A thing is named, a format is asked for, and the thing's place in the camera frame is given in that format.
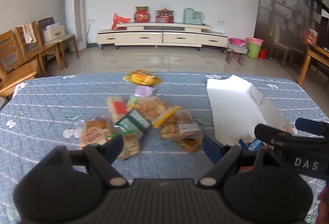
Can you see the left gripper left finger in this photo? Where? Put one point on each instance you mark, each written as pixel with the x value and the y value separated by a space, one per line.
pixel 100 159

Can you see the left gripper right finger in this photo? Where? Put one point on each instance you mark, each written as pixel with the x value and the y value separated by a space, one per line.
pixel 224 158

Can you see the round red label pastry pack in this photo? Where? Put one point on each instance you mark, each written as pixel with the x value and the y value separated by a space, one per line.
pixel 95 131

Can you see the blue snack packet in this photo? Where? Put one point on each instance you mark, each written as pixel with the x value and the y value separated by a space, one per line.
pixel 252 146

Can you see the green white snack packet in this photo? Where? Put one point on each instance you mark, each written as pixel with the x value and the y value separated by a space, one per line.
pixel 135 122

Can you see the red cardboard tray box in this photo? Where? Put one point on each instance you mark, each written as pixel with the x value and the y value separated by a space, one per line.
pixel 237 107

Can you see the clear bag of round biscuits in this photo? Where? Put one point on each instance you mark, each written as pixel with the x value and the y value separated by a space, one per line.
pixel 155 110

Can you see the dark pastry packet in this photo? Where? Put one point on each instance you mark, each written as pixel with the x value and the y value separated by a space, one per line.
pixel 190 145

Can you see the rice cracker pack red label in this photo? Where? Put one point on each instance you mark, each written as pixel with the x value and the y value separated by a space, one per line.
pixel 117 108

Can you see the brown cookie bag white label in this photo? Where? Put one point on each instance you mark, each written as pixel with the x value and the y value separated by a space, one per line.
pixel 180 125

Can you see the light green snack packet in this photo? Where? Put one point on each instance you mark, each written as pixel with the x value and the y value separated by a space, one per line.
pixel 131 102

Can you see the blue quilted cherry bedspread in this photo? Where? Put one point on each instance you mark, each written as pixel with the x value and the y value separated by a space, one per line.
pixel 43 169

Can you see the purple snack packet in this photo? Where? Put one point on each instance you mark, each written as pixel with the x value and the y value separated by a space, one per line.
pixel 144 91

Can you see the yellow snack bag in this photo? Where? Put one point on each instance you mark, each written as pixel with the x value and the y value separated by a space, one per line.
pixel 143 78

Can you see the wooden dining table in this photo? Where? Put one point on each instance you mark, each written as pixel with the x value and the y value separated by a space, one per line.
pixel 313 52

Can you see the small wooden stool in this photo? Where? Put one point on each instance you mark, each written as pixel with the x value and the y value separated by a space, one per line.
pixel 238 52

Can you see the dark wooden chair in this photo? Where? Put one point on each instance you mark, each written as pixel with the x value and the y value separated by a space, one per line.
pixel 277 45

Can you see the red box on table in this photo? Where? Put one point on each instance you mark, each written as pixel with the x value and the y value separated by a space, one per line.
pixel 311 36

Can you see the green bucket pink lid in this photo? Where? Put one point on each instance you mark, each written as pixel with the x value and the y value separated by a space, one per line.
pixel 254 46

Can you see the pink plastic basin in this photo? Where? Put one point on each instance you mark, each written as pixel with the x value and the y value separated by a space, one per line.
pixel 236 42

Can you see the wooden chair with towel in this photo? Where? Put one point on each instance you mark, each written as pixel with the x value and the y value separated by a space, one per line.
pixel 38 50

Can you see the white tv cabinet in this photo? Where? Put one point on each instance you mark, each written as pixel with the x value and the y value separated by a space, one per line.
pixel 162 34

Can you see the white gift bag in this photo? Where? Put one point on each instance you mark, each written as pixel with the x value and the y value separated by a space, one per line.
pixel 53 31

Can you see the red plastic bag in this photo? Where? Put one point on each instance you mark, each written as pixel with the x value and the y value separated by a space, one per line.
pixel 117 19

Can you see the beige towel on chair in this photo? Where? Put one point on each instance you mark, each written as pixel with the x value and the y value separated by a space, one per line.
pixel 28 33

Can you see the mint green blender appliance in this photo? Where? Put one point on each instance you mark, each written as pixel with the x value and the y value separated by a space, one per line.
pixel 191 16

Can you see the wooden chair with gift bag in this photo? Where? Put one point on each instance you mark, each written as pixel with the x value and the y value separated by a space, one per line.
pixel 62 42

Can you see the white floor air conditioner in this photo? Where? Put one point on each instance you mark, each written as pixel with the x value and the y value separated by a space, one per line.
pixel 75 22

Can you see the red ceramic jar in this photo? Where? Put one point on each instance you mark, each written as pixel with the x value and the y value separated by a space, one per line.
pixel 142 14

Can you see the red pavilion gift box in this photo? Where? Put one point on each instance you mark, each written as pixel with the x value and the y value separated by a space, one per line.
pixel 165 16

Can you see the dark wooden display shelf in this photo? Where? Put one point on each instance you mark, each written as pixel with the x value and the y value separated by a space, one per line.
pixel 293 17

